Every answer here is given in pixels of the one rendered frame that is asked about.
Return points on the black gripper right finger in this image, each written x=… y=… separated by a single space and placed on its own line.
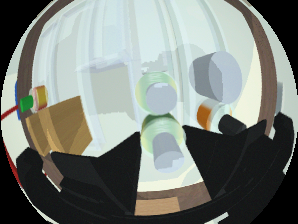
x=217 y=156

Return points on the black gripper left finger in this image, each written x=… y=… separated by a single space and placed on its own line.
x=116 y=172

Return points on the grey cylinder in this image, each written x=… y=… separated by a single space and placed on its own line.
x=218 y=76

